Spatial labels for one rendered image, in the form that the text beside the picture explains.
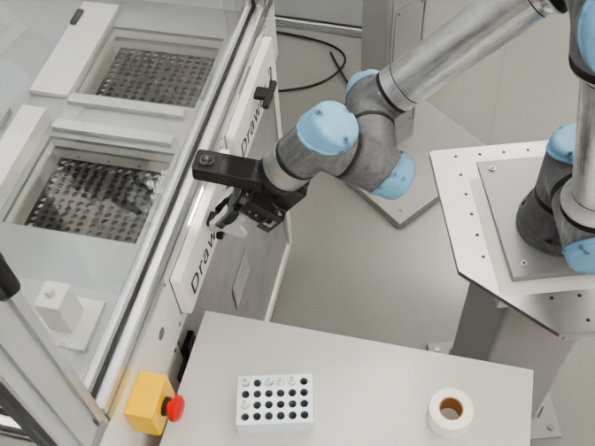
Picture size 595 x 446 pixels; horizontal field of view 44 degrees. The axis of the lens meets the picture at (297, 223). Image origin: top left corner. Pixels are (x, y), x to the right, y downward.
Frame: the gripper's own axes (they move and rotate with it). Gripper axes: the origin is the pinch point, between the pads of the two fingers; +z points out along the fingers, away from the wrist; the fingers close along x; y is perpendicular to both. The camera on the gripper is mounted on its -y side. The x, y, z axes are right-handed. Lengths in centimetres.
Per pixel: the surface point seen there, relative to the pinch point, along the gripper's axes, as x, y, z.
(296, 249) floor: 56, 50, 76
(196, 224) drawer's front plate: -3.1, -2.5, -0.2
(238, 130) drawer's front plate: 19.9, -1.2, 0.2
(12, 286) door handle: -43, -26, -40
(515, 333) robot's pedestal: 9, 69, -2
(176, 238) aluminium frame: -8.8, -5.3, -2.6
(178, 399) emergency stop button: -32.2, 4.3, -0.6
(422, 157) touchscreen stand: 97, 76, 54
